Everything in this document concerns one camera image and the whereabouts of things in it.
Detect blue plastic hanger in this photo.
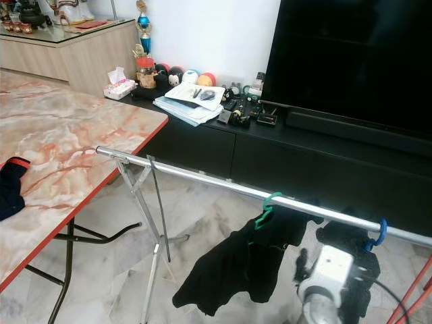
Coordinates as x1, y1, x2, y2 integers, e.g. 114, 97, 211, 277
363, 217, 388, 254

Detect green plastic hanger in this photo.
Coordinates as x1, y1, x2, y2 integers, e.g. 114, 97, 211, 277
254, 192, 284, 232

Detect light wood sideboard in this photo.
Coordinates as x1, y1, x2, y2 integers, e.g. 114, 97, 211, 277
0, 17, 139, 95

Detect pink white tissue box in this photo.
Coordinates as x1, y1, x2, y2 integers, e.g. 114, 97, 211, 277
103, 66, 137, 101

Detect black metal urn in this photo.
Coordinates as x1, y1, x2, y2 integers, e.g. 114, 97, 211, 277
19, 3, 48, 29

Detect flat red booklet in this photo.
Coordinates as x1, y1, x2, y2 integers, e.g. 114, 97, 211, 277
74, 20, 110, 30

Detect white porcelain figurine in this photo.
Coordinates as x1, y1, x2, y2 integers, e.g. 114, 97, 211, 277
40, 0, 97, 26

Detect red lidded jar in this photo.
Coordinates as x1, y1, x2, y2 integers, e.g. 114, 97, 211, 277
135, 56, 156, 90

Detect black white mouse figure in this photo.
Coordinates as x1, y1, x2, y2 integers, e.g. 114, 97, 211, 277
166, 66, 184, 88

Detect blue gold trophy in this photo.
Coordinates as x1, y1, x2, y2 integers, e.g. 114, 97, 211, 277
135, 0, 153, 56

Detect silver metal clothes rack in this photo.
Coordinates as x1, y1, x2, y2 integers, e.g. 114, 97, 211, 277
95, 145, 432, 324

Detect black t-shirt yellow-green logo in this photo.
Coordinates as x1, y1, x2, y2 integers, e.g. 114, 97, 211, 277
171, 202, 323, 317

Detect clear bottle black cap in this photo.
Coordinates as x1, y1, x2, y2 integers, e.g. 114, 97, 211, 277
251, 72, 265, 92

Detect small black display device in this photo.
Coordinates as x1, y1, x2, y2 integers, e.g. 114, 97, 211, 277
256, 109, 279, 128

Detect long black tv console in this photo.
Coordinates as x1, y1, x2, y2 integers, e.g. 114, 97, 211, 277
108, 94, 432, 237

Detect black soundbar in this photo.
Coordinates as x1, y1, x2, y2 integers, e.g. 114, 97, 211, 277
285, 109, 432, 159

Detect large black television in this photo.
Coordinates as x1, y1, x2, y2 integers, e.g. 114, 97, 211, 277
262, 0, 432, 139

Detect thin red bars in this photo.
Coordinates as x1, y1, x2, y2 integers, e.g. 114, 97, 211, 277
386, 255, 432, 324

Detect black camera gadget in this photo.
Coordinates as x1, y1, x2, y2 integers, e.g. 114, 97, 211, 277
228, 100, 252, 128

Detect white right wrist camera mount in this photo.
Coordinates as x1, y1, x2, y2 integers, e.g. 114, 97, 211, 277
298, 244, 356, 306

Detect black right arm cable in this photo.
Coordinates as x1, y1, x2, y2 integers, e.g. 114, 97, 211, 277
371, 278, 432, 317

